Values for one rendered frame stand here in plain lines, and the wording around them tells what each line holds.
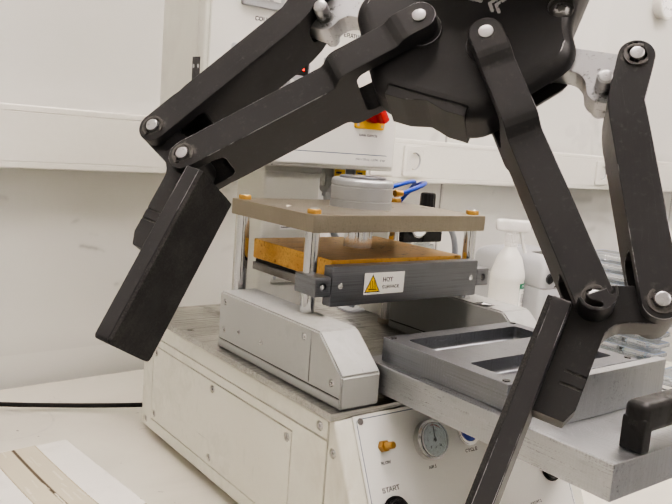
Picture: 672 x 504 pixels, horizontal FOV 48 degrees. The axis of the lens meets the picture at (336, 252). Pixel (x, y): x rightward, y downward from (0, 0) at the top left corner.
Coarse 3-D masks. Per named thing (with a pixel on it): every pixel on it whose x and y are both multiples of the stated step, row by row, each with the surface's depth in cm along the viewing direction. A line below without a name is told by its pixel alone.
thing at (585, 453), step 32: (384, 384) 76; (416, 384) 72; (608, 384) 66; (640, 384) 69; (448, 416) 69; (480, 416) 66; (576, 416) 64; (608, 416) 66; (544, 448) 60; (576, 448) 58; (608, 448) 59; (576, 480) 58; (608, 480) 56; (640, 480) 58
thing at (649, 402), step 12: (648, 396) 59; (660, 396) 60; (636, 408) 58; (648, 408) 57; (660, 408) 58; (624, 420) 59; (636, 420) 58; (648, 420) 57; (660, 420) 58; (624, 432) 59; (636, 432) 58; (648, 432) 58; (624, 444) 59; (636, 444) 58; (648, 444) 58
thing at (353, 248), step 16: (256, 240) 97; (272, 240) 96; (288, 240) 97; (304, 240) 98; (320, 240) 100; (336, 240) 101; (352, 240) 95; (368, 240) 95; (384, 240) 105; (256, 256) 97; (272, 256) 94; (288, 256) 91; (320, 256) 86; (336, 256) 87; (352, 256) 88; (368, 256) 89; (384, 256) 90; (400, 256) 91; (416, 256) 92; (432, 256) 93; (448, 256) 95; (272, 272) 94; (288, 272) 91; (320, 272) 86
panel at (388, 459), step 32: (384, 416) 76; (416, 416) 78; (384, 448) 74; (448, 448) 80; (480, 448) 82; (384, 480) 74; (416, 480) 76; (448, 480) 79; (512, 480) 84; (544, 480) 87
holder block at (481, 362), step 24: (408, 336) 78; (432, 336) 79; (456, 336) 81; (480, 336) 84; (504, 336) 86; (528, 336) 86; (384, 360) 77; (408, 360) 75; (432, 360) 72; (456, 360) 71; (480, 360) 71; (504, 360) 73; (600, 360) 75; (624, 360) 76; (456, 384) 69; (480, 384) 67; (504, 384) 65
